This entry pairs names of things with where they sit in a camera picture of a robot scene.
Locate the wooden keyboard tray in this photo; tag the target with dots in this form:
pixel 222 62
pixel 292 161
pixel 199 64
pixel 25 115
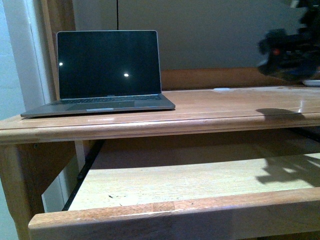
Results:
pixel 272 191

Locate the white round disc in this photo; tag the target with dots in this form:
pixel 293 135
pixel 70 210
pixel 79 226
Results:
pixel 221 89

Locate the grey laptop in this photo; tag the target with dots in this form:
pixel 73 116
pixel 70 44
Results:
pixel 107 71

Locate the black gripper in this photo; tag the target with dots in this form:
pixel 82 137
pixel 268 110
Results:
pixel 294 57

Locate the wooden desk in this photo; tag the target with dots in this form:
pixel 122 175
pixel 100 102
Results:
pixel 32 152

